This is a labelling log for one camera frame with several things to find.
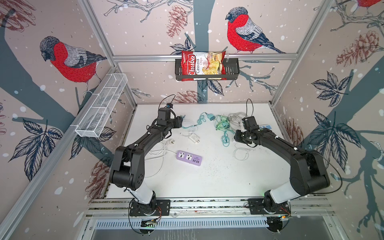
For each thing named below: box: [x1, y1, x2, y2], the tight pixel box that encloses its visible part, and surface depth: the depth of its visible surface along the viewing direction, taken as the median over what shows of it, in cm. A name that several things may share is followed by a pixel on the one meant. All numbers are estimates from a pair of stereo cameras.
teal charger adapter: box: [207, 113, 216, 121], surface depth 113 cm
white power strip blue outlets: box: [259, 124, 273, 130], surface depth 106 cm
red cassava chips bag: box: [181, 50, 227, 82], surface depth 90 cm
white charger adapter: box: [188, 133, 201, 144], surface depth 100 cm
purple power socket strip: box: [176, 150, 203, 166], surface depth 90 cm
